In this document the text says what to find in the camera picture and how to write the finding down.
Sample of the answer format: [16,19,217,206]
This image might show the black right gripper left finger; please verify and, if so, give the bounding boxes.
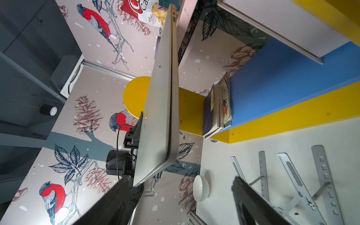
[74,178,131,225]

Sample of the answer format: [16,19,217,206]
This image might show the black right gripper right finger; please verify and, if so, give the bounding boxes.
[232,176,289,225]

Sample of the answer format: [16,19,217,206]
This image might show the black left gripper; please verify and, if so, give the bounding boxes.
[105,112,145,203]

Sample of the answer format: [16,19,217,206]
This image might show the silver laptop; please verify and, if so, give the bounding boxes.
[133,4,180,187]

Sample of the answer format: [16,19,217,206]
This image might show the silver folding laptop stand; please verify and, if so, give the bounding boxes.
[231,145,345,225]

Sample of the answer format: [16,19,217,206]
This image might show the white ceramic bowl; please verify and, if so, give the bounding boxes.
[193,175,210,202]

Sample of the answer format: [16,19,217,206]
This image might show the dark blue book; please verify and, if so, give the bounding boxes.
[202,84,222,139]

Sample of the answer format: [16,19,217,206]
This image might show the red Chuba chips bag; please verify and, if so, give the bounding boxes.
[121,0,168,28]

